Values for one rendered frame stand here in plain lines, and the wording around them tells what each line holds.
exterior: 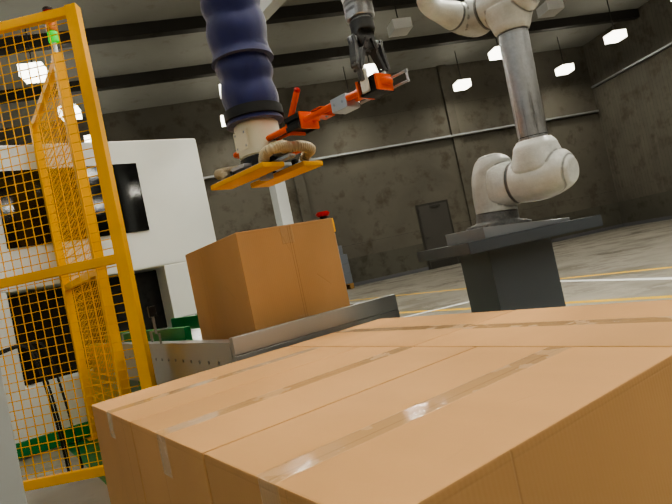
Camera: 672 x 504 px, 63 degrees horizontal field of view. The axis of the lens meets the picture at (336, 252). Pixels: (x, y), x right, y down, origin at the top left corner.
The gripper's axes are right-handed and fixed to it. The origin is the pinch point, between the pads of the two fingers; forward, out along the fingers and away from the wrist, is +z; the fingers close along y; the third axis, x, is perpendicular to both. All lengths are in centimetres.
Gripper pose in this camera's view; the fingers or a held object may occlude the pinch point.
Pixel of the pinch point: (374, 85)
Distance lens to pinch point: 176.1
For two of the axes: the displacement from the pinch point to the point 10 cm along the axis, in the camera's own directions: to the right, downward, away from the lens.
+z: 2.0, 9.8, -0.3
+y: -7.1, 1.3, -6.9
